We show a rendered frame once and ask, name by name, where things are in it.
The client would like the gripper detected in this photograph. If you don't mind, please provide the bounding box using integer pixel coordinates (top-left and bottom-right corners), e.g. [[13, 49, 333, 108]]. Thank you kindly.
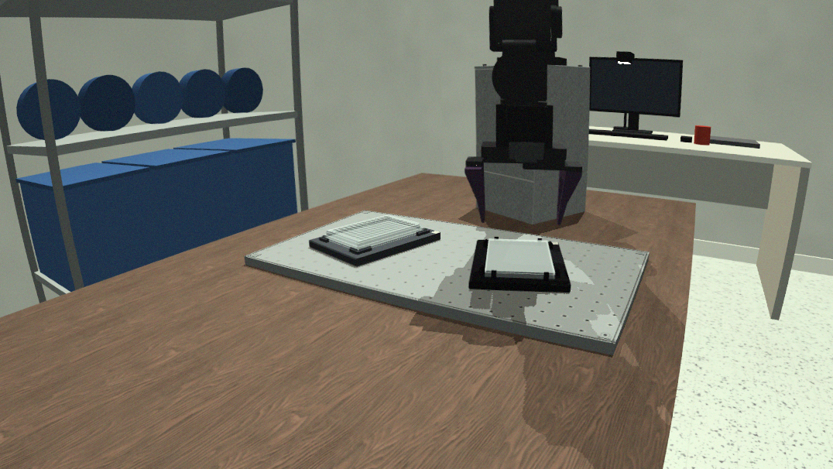
[[464, 142, 582, 225]]

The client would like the white multi-well plate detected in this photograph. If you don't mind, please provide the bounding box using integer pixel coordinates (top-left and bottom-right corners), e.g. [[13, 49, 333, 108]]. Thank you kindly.
[[324, 215, 425, 250]]

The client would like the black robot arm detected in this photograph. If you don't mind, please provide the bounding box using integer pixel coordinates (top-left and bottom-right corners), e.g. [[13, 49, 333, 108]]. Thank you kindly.
[[489, 0, 567, 163]]

